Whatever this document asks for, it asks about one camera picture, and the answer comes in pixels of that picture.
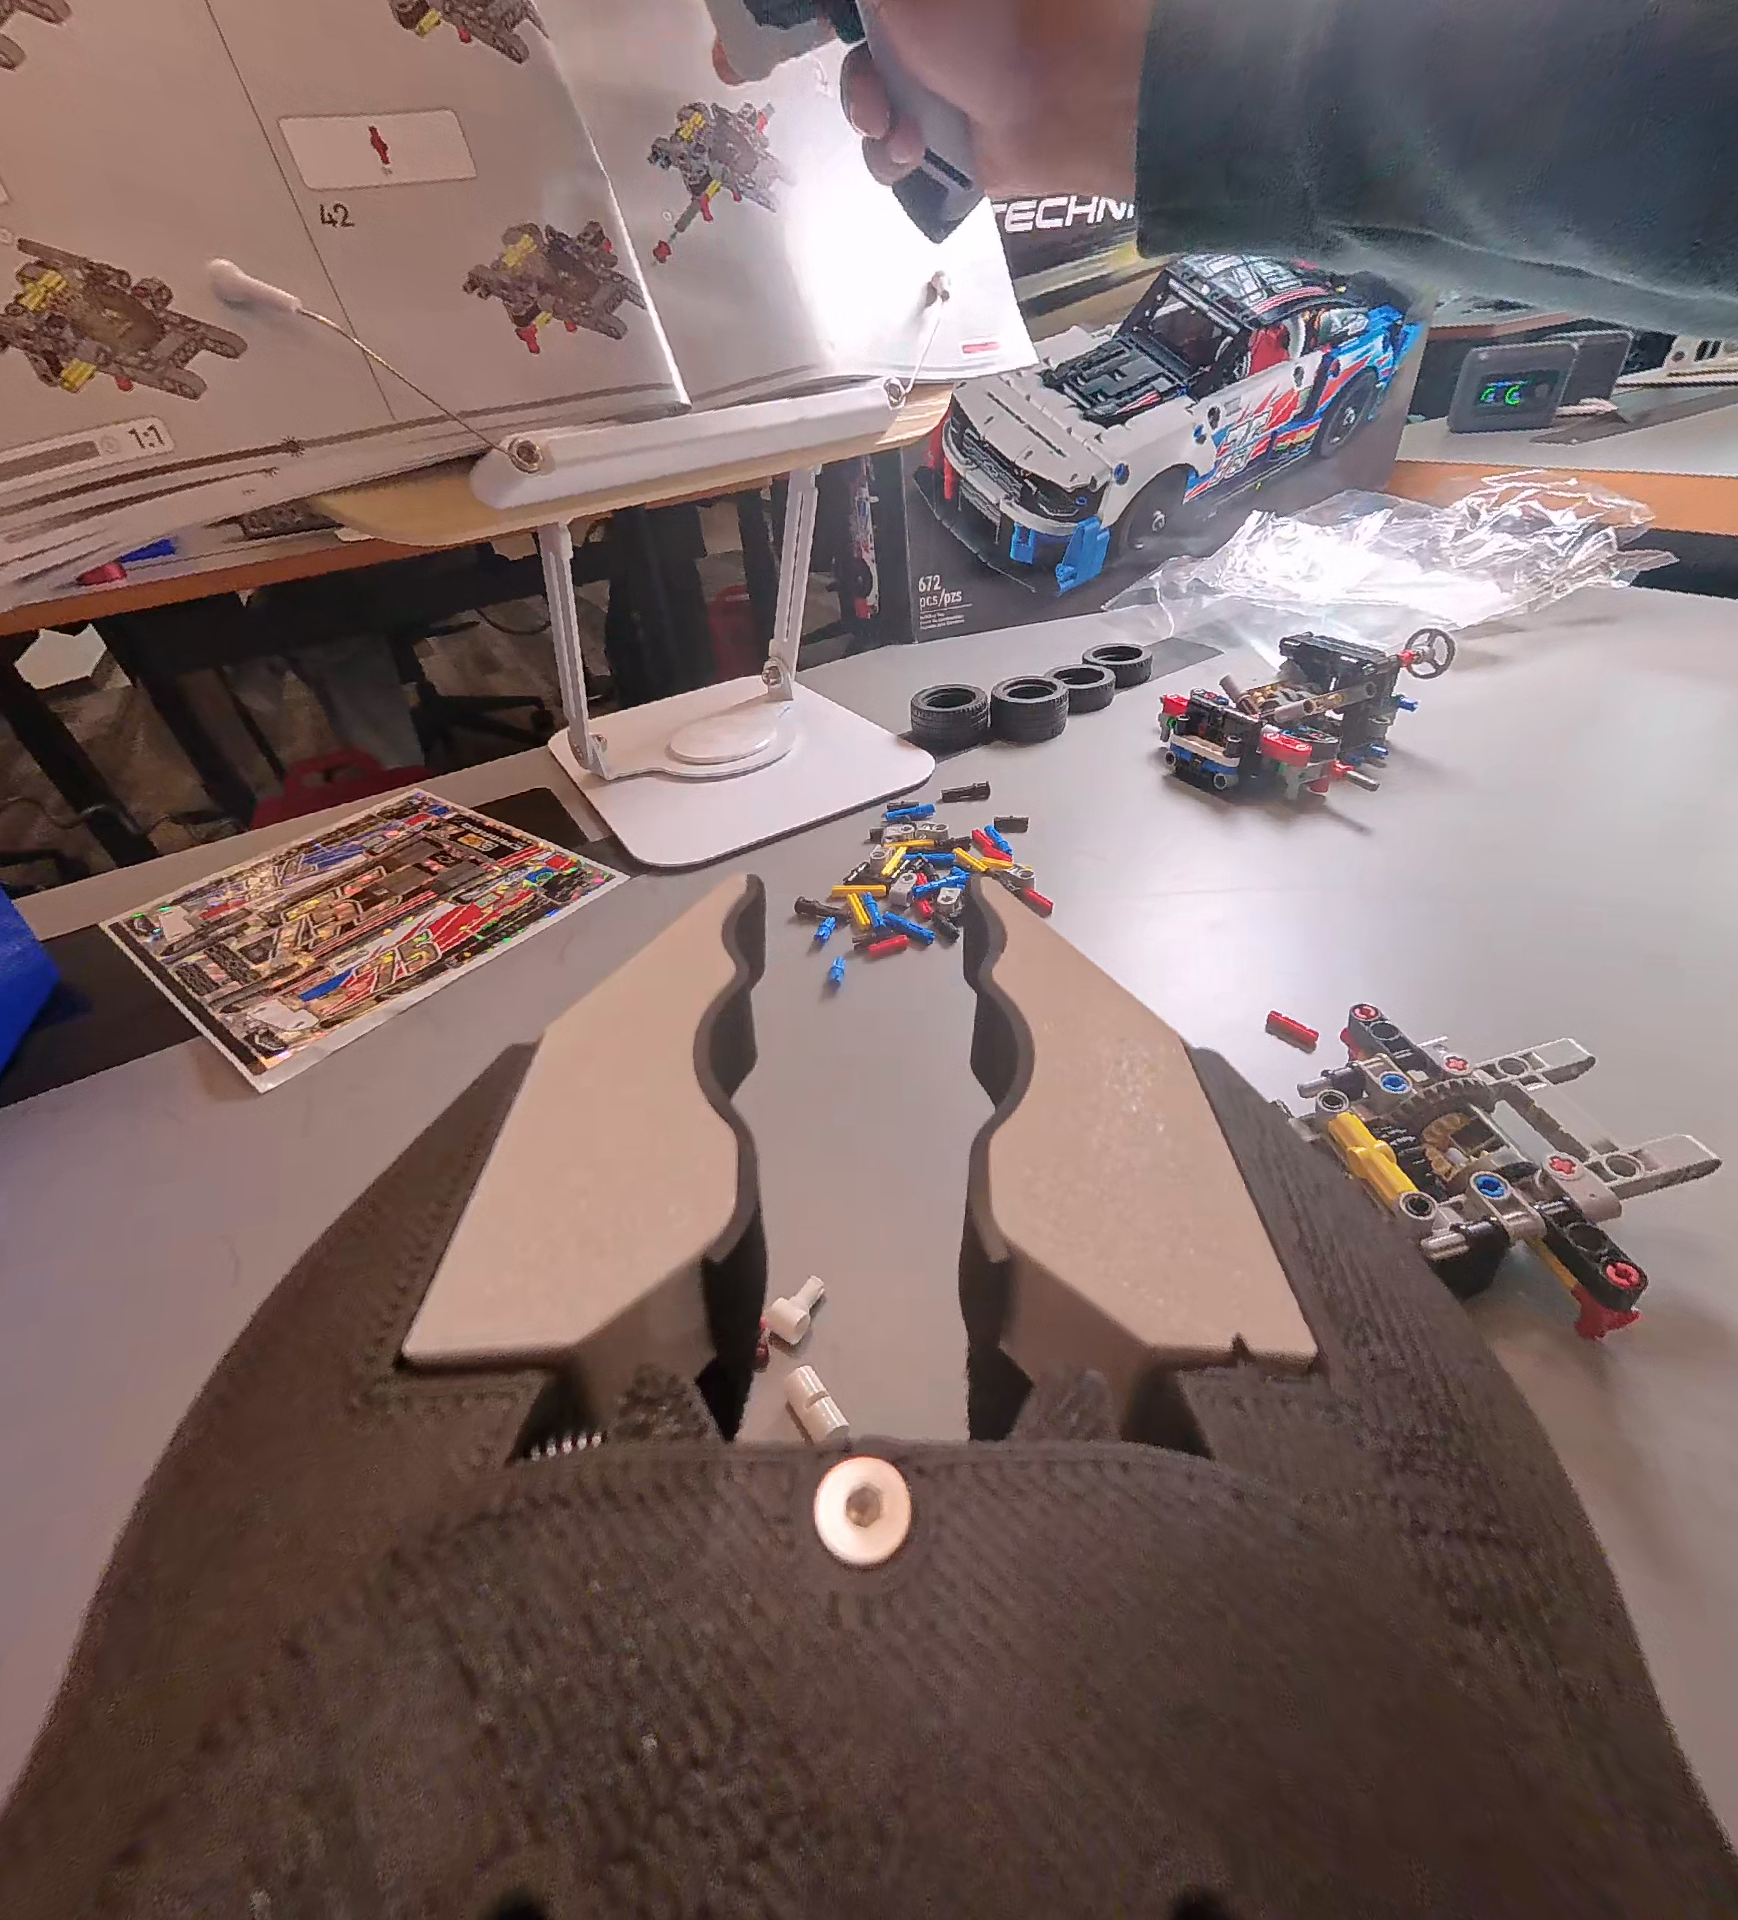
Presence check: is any person's right hand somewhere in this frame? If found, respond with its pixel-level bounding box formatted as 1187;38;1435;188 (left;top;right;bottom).
836;0;1158;200

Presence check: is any clear plastic bag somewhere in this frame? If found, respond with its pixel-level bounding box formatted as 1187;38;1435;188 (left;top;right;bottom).
1110;469;1683;632

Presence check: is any grey lego gearbox assembly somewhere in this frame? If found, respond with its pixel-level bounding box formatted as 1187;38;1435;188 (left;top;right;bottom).
1273;1002;1726;1341

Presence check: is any lego instruction booklet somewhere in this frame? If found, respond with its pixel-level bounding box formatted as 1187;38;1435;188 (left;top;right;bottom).
0;0;1037;595

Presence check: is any black device green display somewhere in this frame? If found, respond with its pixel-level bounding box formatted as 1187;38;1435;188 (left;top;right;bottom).
1449;336;1589;437

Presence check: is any lego set box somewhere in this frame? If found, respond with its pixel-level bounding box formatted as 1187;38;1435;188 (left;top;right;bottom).
901;192;1438;650

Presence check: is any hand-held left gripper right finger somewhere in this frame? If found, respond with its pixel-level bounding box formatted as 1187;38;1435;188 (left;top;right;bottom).
963;873;1324;1442

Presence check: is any white lamp base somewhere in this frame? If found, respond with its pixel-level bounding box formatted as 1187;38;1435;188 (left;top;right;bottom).
207;259;951;871

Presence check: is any pile of small lego pins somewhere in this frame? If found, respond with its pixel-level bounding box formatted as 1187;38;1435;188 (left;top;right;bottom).
795;779;1057;962

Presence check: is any colourful sticker sheet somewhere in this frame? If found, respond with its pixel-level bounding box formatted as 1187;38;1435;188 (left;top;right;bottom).
100;789;631;1092

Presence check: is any wooden edged side desk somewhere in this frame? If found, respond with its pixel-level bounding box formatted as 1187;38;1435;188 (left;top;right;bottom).
1386;321;1738;564

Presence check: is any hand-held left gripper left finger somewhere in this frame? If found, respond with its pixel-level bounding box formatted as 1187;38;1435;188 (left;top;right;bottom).
397;873;768;1426

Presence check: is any red object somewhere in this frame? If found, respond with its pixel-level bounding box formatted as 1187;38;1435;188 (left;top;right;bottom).
250;750;392;830

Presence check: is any black lego chassis assembly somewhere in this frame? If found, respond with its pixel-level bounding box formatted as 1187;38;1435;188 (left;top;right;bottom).
1158;626;1457;800

